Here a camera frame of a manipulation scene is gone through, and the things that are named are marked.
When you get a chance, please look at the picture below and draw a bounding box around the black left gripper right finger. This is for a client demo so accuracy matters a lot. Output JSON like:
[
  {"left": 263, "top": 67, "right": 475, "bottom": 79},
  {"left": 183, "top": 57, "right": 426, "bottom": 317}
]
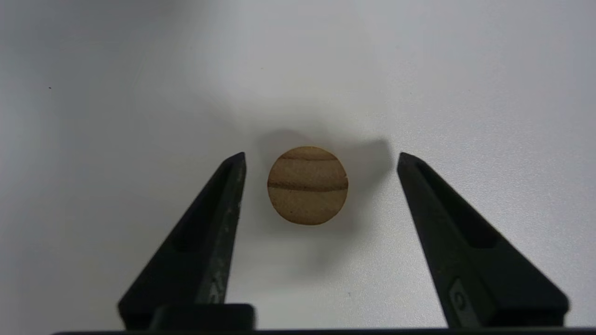
[{"left": 396, "top": 152, "right": 570, "bottom": 328}]

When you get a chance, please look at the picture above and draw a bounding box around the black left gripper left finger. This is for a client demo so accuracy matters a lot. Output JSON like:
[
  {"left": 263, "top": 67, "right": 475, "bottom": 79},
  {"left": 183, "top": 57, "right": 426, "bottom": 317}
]
[{"left": 118, "top": 152, "right": 247, "bottom": 329}]

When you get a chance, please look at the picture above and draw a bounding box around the round wooden disc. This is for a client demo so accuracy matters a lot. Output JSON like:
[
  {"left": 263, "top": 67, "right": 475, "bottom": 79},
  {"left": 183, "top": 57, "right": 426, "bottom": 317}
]
[{"left": 267, "top": 146, "right": 349, "bottom": 226}]

